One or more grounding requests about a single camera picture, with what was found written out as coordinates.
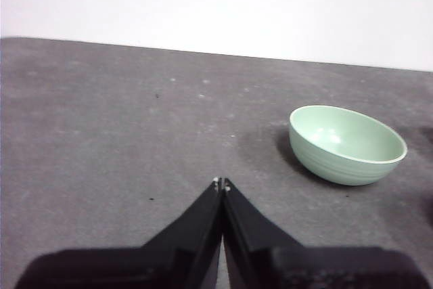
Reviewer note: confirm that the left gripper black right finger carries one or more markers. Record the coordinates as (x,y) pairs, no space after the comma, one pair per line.
(277,265)

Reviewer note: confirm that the green ribbed bowl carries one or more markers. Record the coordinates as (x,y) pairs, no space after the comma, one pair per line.
(338,167)

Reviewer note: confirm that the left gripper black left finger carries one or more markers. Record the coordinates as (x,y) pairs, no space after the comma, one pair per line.
(162,262)

